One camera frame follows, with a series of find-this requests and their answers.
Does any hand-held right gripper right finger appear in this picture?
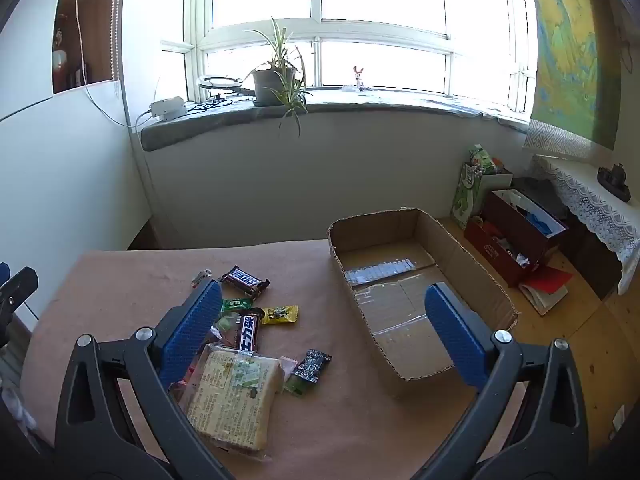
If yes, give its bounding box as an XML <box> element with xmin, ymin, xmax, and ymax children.
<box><xmin>424</xmin><ymin>281</ymin><xmax>590</xmax><ymax>480</ymax></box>

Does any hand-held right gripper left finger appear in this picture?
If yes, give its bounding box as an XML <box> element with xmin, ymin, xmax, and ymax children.
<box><xmin>55</xmin><ymin>280</ymin><xmax>236</xmax><ymax>480</ymax></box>

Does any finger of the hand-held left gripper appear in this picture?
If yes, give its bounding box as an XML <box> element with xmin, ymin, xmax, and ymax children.
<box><xmin>0</xmin><ymin>261</ymin><xmax>40</xmax><ymax>356</ymax></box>

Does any brown chocolate bar block print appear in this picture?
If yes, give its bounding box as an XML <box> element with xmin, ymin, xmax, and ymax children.
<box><xmin>235</xmin><ymin>308</ymin><xmax>263</xmax><ymax>353</ymax></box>

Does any cardboard box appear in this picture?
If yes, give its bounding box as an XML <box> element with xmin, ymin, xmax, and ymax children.
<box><xmin>327</xmin><ymin>206</ymin><xmax>521</xmax><ymax>383</ymax></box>

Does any sandwich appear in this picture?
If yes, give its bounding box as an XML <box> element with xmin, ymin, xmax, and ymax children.
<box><xmin>172</xmin><ymin>342</ymin><xmax>286</xmax><ymax>461</ymax></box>

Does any black snack packet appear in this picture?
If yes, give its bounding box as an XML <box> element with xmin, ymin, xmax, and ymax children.
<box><xmin>291</xmin><ymin>349</ymin><xmax>332</xmax><ymax>386</ymax></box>

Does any brown chocolate bar white print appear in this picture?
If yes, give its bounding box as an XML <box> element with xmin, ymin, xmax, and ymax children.
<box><xmin>220</xmin><ymin>265</ymin><xmax>271</xmax><ymax>301</ymax></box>

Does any yellow wrapped candy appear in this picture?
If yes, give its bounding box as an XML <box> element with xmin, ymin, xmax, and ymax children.
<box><xmin>261</xmin><ymin>305</ymin><xmax>300</xmax><ymax>325</ymax></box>

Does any small red box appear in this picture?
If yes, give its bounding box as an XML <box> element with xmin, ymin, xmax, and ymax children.
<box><xmin>463</xmin><ymin>217</ymin><xmax>538</xmax><ymax>288</ymax></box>

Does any beige notebook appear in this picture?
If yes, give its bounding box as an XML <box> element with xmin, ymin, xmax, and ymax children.
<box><xmin>517</xmin><ymin>282</ymin><xmax>569</xmax><ymax>317</ymax></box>

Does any red paper folder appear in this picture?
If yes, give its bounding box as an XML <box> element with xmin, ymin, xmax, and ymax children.
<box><xmin>527</xmin><ymin>266</ymin><xmax>575</xmax><ymax>295</ymax></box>

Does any large dark red box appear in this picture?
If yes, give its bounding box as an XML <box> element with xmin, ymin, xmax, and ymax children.
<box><xmin>485</xmin><ymin>189</ymin><xmax>568</xmax><ymax>271</ymax></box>

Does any green carton box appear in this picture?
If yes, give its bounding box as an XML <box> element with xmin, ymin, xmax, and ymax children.
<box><xmin>451</xmin><ymin>160</ymin><xmax>485</xmax><ymax>231</ymax></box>

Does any blue plastic bag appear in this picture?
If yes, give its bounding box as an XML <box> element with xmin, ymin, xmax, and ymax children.
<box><xmin>524</xmin><ymin>209</ymin><xmax>567</xmax><ymax>237</ymax></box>

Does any pink brown table cloth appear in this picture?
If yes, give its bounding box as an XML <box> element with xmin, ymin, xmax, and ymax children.
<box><xmin>20</xmin><ymin>237</ymin><xmax>521</xmax><ymax>480</ymax></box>

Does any lace covered side table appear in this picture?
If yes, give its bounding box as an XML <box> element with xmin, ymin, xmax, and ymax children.
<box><xmin>530</xmin><ymin>155</ymin><xmax>640</xmax><ymax>296</ymax></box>

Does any grey stone window sill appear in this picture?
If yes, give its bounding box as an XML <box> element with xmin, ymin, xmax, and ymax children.
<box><xmin>140</xmin><ymin>87</ymin><xmax>531</xmax><ymax>152</ymax></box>

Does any dark tea tray set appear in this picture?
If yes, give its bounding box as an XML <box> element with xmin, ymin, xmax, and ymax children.
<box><xmin>597</xmin><ymin>162</ymin><xmax>632</xmax><ymax>203</ymax></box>

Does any white power box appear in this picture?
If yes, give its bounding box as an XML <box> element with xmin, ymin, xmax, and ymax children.
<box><xmin>149</xmin><ymin>96</ymin><xmax>188</xmax><ymax>121</ymax></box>

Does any red white vase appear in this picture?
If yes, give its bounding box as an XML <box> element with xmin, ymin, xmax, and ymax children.
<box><xmin>52</xmin><ymin>30</ymin><xmax>69</xmax><ymax>87</ymax></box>

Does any potted spider plant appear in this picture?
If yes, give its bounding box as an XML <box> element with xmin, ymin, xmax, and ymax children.
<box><xmin>245</xmin><ymin>16</ymin><xmax>313</xmax><ymax>136</ymax></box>

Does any black ring light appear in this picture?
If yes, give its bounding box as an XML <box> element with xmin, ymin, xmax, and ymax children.
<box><xmin>198</xmin><ymin>74</ymin><xmax>253</xmax><ymax>98</ymax></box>

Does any wooden wall shelf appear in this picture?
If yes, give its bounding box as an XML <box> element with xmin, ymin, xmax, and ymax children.
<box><xmin>52</xmin><ymin>0</ymin><xmax>123</xmax><ymax>95</ymax></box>

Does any white cable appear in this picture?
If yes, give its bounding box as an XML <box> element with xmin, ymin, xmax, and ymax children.
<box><xmin>74</xmin><ymin>0</ymin><xmax>153</xmax><ymax>130</ymax></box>

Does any yellow blue wall scroll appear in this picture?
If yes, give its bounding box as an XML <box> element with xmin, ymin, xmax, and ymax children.
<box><xmin>522</xmin><ymin>0</ymin><xmax>621</xmax><ymax>161</ymax></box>

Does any white window frame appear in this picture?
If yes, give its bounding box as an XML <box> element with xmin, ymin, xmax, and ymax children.
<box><xmin>120</xmin><ymin>0</ymin><xmax>538</xmax><ymax>126</ymax></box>

